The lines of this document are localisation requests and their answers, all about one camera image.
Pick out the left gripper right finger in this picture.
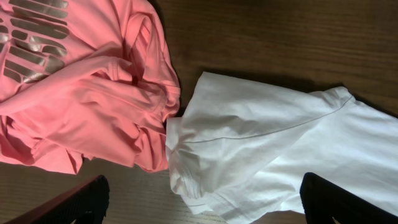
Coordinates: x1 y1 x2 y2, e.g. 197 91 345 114
300 172 397 224

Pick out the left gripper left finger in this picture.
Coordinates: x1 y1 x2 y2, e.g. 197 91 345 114
5 175 110 224

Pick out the white t-shirt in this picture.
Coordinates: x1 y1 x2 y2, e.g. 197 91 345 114
166 72 397 223

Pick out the pink printed t-shirt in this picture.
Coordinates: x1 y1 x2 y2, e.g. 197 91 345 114
1 0 180 174

